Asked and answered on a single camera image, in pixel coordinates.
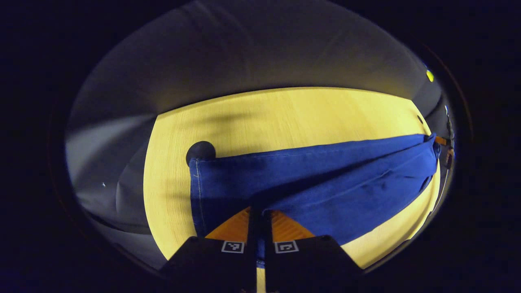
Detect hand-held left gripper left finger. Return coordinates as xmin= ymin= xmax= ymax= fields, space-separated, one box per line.
xmin=160 ymin=206 xmax=258 ymax=292

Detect blue denim jeans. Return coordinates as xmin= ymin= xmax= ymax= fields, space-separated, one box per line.
xmin=188 ymin=133 xmax=442 ymax=267

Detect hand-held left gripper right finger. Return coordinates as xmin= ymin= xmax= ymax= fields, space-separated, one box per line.
xmin=263 ymin=209 xmax=363 ymax=292

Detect black backdrop cloth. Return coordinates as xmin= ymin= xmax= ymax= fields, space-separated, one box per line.
xmin=67 ymin=0 xmax=448 ymax=163

